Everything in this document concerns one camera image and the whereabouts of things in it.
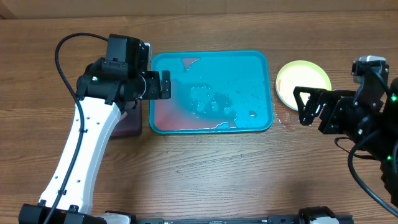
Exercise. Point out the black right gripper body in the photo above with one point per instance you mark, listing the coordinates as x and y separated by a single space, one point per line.
341 116

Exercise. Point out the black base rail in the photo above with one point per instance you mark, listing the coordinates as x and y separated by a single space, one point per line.
271 219

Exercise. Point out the dark maroon tray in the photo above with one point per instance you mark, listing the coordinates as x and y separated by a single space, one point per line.
131 124

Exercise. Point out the yellow plate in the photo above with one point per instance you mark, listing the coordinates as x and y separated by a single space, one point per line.
299 73

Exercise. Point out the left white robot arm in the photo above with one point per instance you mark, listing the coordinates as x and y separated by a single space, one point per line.
101 96

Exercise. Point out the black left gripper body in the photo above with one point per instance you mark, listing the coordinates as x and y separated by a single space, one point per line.
152 85

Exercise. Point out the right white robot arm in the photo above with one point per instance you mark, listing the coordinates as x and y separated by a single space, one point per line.
380 142

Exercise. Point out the teal serving tray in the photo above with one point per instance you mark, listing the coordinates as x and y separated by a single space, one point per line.
213 92

